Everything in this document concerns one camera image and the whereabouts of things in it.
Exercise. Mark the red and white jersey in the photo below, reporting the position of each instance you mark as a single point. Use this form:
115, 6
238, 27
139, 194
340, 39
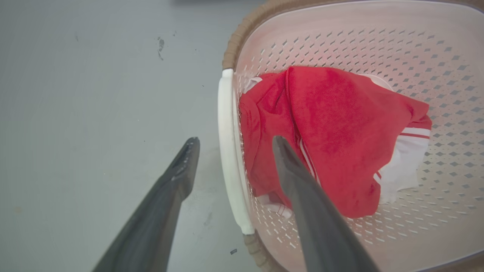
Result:
340, 128

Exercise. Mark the white perforated plastic laundry basket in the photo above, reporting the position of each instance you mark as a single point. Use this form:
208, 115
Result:
435, 94

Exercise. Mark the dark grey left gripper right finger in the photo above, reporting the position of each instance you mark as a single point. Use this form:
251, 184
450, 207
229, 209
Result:
325, 226

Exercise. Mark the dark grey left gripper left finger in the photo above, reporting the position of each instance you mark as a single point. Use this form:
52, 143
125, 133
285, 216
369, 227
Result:
151, 223

